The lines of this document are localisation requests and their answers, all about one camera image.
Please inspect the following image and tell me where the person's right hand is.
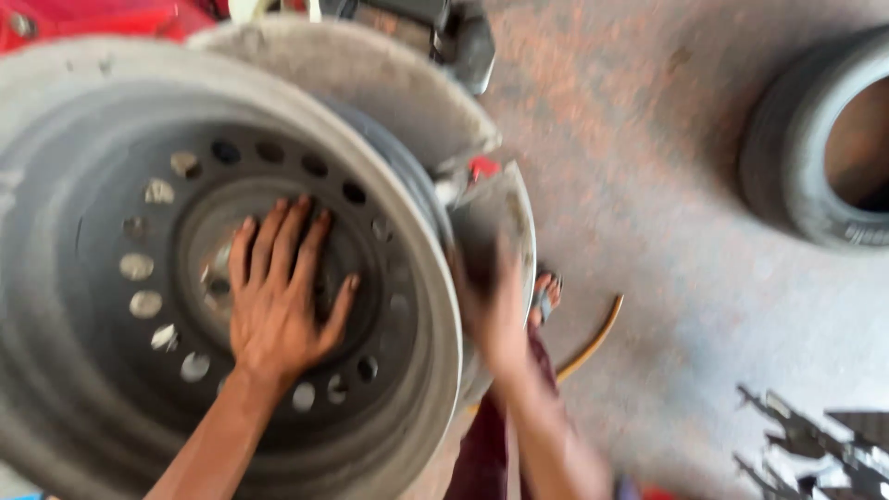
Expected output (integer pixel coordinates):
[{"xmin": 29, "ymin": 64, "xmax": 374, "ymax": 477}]
[{"xmin": 450, "ymin": 235, "xmax": 537, "ymax": 379}]

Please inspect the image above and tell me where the grey steel wheel rim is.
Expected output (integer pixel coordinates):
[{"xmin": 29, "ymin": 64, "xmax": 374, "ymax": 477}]
[{"xmin": 0, "ymin": 38, "xmax": 465, "ymax": 500}]

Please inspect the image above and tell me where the heap of dark metal scraps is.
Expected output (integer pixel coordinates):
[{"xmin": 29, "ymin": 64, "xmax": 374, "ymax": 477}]
[{"xmin": 732, "ymin": 384, "xmax": 889, "ymax": 500}]

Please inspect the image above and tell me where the black machine part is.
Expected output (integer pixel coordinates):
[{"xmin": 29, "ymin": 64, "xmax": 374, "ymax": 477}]
[{"xmin": 318, "ymin": 0, "xmax": 496, "ymax": 96}]

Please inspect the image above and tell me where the small red clip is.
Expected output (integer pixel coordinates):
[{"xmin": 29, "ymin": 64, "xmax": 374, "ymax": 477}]
[{"xmin": 468, "ymin": 156, "xmax": 501, "ymax": 183}]

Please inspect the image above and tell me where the black rubber tyre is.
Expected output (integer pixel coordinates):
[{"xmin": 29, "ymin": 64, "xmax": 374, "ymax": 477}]
[{"xmin": 738, "ymin": 26, "xmax": 889, "ymax": 252}]

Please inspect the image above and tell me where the red machine body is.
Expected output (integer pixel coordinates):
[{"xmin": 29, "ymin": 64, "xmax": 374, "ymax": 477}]
[{"xmin": 0, "ymin": 0, "xmax": 218, "ymax": 54}]

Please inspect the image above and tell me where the person's left hand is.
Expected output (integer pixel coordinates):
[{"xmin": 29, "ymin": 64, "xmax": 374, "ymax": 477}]
[{"xmin": 228, "ymin": 196, "xmax": 361, "ymax": 381}]

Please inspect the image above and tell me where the brown curved hose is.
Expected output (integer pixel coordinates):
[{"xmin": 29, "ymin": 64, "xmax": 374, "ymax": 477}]
[{"xmin": 554, "ymin": 293, "xmax": 625, "ymax": 384}]

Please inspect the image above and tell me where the person's foot in sandal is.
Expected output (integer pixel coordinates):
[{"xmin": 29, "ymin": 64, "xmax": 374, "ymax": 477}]
[{"xmin": 526, "ymin": 271, "xmax": 564, "ymax": 329}]

